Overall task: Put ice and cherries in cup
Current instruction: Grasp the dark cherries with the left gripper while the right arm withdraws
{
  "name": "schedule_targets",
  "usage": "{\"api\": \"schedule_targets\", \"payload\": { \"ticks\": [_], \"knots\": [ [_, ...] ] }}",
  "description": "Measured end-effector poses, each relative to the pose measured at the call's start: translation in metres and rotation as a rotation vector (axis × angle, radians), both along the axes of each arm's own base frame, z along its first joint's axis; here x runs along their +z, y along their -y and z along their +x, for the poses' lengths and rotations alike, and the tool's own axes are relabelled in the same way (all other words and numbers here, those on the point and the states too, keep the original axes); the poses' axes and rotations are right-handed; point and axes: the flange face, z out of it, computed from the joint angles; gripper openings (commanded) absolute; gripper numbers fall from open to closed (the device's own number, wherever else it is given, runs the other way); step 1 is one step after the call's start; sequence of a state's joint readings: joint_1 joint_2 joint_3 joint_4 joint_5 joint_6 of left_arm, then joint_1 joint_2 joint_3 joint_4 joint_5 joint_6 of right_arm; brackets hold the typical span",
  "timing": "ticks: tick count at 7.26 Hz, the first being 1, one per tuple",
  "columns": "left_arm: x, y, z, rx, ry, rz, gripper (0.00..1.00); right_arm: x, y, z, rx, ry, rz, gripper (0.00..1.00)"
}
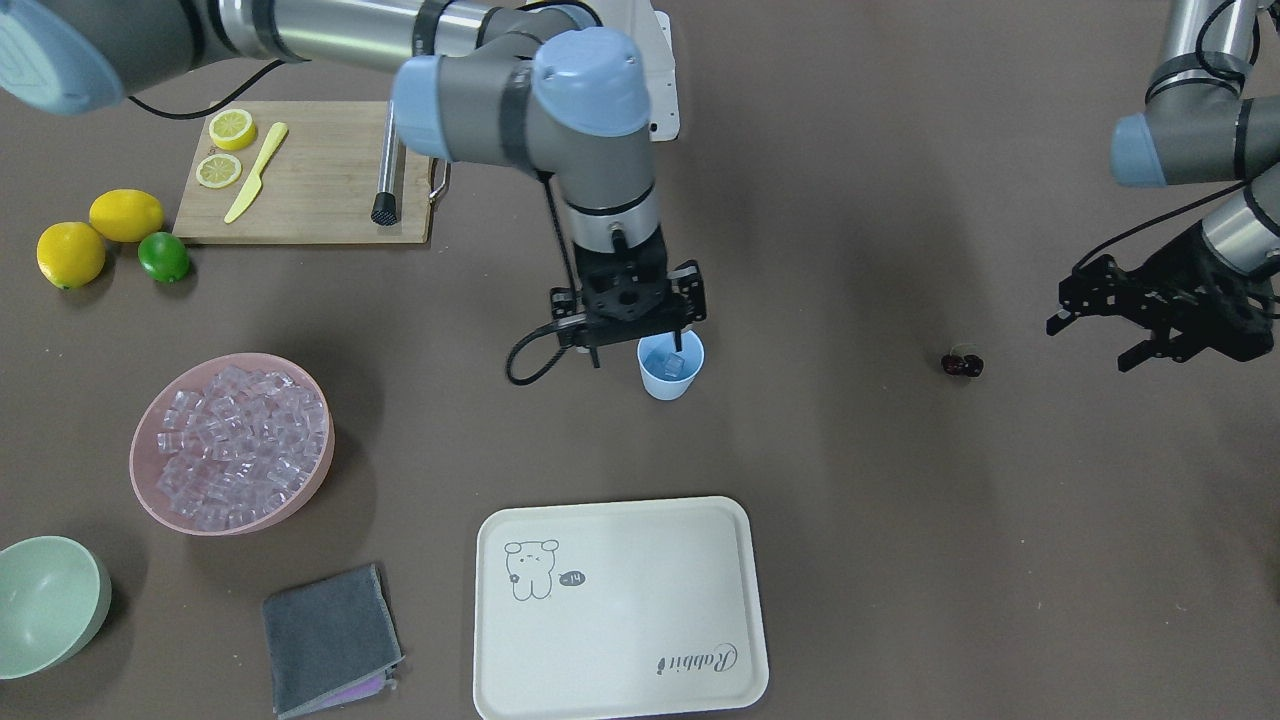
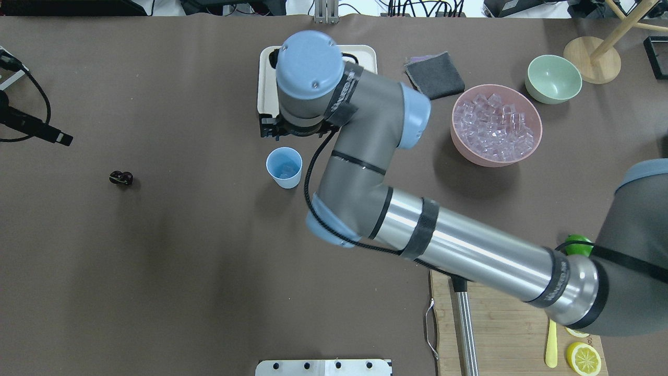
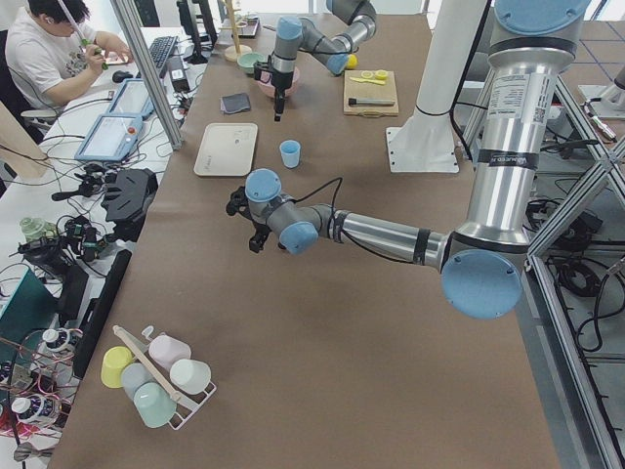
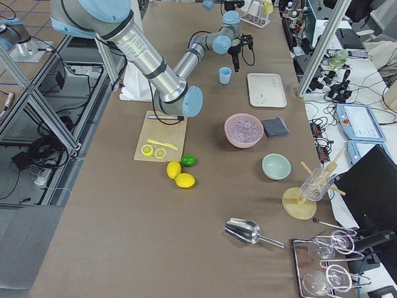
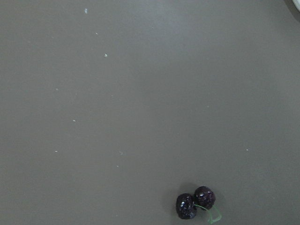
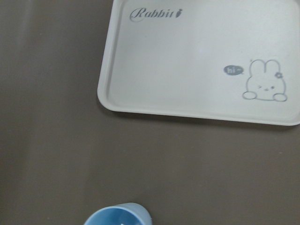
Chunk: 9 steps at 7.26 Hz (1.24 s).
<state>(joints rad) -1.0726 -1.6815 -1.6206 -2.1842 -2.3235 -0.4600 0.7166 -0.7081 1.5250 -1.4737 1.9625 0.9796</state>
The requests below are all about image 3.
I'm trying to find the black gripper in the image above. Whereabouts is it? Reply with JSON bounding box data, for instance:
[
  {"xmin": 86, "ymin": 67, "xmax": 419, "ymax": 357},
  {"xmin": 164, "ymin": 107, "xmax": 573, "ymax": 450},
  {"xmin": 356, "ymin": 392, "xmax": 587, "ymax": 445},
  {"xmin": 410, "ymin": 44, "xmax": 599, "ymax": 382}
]
[
  {"xmin": 254, "ymin": 55, "xmax": 295, "ymax": 122},
  {"xmin": 226, "ymin": 186, "xmax": 271, "ymax": 253}
]

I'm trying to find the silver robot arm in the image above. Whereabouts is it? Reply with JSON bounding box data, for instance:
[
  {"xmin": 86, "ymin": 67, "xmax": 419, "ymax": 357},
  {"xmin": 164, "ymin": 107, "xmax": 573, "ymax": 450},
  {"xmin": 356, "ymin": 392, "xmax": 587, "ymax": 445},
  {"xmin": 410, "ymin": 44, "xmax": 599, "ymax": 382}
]
[
  {"xmin": 254, "ymin": 1, "xmax": 377, "ymax": 122},
  {"xmin": 226, "ymin": 1, "xmax": 587, "ymax": 320}
]

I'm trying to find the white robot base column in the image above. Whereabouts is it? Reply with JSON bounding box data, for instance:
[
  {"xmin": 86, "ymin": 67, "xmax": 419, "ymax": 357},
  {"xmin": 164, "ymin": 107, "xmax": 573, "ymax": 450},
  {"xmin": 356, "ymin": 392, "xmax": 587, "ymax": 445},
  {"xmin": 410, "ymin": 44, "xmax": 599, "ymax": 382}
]
[{"xmin": 387, "ymin": 0, "xmax": 490, "ymax": 174}]

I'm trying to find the pink bowl of ice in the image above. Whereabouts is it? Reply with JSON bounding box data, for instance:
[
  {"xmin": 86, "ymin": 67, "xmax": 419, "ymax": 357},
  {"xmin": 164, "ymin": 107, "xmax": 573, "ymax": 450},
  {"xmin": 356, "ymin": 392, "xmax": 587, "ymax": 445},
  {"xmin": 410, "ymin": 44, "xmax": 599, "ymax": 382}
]
[{"xmin": 256, "ymin": 67, "xmax": 300, "ymax": 99}]

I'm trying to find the light blue plastic cup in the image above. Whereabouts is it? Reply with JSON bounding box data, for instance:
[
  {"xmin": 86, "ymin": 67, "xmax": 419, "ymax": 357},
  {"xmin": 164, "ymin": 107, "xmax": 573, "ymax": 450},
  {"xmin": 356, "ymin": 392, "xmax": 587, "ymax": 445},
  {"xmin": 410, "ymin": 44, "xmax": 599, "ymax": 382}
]
[{"xmin": 279, "ymin": 140, "xmax": 301, "ymax": 169}]

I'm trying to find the wooden cup stand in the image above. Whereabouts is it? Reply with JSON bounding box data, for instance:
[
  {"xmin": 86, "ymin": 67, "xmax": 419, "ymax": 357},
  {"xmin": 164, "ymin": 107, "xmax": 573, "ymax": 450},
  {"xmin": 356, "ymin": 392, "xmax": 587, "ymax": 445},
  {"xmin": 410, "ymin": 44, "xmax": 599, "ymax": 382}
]
[{"xmin": 221, "ymin": 0, "xmax": 252, "ymax": 63}]

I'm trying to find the pink plastic cup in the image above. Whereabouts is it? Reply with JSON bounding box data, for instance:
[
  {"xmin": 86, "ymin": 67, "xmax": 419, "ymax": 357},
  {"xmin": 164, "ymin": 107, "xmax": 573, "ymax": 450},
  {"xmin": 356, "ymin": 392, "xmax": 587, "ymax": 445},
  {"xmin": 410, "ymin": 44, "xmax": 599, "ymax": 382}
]
[{"xmin": 147, "ymin": 334, "xmax": 191, "ymax": 371}]

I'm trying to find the white plastic cup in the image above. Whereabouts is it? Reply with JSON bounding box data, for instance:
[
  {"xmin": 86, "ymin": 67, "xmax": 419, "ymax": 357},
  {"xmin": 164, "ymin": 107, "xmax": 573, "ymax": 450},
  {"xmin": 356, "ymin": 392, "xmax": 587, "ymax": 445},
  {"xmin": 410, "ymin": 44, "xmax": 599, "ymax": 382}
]
[{"xmin": 169, "ymin": 359, "xmax": 212, "ymax": 395}]

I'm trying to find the grey plastic cup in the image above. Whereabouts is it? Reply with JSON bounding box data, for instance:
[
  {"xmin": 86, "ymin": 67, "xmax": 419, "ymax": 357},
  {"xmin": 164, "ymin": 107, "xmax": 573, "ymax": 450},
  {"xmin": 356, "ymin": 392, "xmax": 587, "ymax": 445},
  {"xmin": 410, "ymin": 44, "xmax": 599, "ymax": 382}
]
[{"xmin": 121, "ymin": 362, "xmax": 153, "ymax": 401}]

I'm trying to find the yellow plastic cup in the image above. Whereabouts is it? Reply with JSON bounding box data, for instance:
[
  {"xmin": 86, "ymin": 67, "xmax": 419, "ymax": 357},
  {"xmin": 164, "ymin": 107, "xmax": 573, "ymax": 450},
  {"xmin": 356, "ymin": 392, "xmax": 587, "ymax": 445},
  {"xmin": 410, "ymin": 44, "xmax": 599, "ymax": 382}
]
[{"xmin": 101, "ymin": 346, "xmax": 134, "ymax": 389}]

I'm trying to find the mint green plastic cup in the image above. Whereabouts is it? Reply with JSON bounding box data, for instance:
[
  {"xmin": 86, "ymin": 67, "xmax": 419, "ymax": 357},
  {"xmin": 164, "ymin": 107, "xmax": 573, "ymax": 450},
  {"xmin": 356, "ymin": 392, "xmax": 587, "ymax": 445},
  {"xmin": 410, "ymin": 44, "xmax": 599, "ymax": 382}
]
[{"xmin": 133, "ymin": 382, "xmax": 177, "ymax": 428}]

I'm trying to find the grey folded cloth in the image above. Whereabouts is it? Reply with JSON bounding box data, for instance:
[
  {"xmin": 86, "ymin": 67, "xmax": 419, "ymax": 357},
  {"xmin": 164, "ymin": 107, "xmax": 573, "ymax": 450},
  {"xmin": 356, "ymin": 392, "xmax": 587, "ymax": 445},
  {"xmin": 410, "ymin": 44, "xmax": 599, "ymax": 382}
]
[{"xmin": 220, "ymin": 93, "xmax": 251, "ymax": 114}]

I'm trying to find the green ceramic bowl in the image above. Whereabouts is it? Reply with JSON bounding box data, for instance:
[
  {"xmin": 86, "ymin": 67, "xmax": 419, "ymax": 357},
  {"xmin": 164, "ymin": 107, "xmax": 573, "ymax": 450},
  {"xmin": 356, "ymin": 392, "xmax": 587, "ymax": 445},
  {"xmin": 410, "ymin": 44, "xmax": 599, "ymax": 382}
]
[{"xmin": 237, "ymin": 52, "xmax": 267, "ymax": 75}]

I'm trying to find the cream serving tray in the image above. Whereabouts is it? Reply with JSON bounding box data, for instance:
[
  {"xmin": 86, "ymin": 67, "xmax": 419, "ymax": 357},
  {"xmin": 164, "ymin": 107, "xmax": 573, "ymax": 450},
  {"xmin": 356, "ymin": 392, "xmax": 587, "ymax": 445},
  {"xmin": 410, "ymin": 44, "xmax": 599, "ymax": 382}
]
[{"xmin": 193, "ymin": 123, "xmax": 258, "ymax": 177}]

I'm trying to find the wooden cutting board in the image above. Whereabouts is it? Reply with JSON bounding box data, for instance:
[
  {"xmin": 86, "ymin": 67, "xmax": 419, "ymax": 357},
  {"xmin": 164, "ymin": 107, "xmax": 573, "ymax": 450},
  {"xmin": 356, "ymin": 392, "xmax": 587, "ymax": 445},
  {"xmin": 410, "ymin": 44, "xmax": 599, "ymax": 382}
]
[{"xmin": 343, "ymin": 70, "xmax": 399, "ymax": 117}]

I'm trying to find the yellow lemon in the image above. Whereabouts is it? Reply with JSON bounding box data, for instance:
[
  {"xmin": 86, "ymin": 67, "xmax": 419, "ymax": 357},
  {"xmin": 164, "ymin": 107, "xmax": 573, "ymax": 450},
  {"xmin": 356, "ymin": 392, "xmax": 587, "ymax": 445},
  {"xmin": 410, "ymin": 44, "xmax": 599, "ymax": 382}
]
[{"xmin": 346, "ymin": 54, "xmax": 358, "ymax": 69}]

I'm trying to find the black keyboard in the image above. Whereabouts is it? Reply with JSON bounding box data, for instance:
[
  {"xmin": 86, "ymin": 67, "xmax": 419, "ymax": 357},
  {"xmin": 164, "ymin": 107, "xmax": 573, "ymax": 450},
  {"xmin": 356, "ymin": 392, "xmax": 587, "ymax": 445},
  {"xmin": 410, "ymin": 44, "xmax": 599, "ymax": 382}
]
[{"xmin": 148, "ymin": 36, "xmax": 178, "ymax": 68}]

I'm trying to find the blue teach pendant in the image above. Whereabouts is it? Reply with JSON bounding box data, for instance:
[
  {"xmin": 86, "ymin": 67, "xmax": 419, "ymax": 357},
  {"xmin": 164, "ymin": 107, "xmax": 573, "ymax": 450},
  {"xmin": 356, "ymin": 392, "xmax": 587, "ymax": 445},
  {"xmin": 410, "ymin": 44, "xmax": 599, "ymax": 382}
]
[
  {"xmin": 74, "ymin": 112, "xmax": 144, "ymax": 162},
  {"xmin": 107, "ymin": 78, "xmax": 154, "ymax": 119}
]

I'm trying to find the seated person white shirt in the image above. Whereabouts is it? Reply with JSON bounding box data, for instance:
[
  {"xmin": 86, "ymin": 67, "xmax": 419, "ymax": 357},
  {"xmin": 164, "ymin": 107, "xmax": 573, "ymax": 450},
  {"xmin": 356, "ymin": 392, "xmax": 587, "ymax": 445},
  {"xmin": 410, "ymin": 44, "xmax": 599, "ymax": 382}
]
[{"xmin": 5, "ymin": 1, "xmax": 133, "ymax": 109}]

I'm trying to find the black handled knife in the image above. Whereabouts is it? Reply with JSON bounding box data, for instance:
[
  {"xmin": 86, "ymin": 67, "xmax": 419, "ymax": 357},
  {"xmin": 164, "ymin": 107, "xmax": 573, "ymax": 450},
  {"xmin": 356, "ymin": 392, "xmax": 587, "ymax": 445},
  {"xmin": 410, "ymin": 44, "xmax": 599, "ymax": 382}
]
[{"xmin": 348, "ymin": 98, "xmax": 396, "ymax": 107}]

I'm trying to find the aluminium frame post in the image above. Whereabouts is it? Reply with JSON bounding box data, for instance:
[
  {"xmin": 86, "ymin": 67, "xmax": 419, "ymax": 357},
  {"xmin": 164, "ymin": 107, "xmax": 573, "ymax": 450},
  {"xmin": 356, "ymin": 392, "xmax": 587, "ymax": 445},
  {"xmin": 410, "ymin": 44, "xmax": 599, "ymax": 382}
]
[{"xmin": 110, "ymin": 0, "xmax": 183, "ymax": 150}]

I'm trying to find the white wire cup rack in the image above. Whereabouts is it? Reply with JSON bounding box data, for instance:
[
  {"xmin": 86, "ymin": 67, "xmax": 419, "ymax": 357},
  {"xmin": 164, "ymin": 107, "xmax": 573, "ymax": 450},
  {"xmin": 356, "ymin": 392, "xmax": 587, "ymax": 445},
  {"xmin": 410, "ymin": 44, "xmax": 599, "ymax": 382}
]
[{"xmin": 112, "ymin": 325, "xmax": 218, "ymax": 430}]

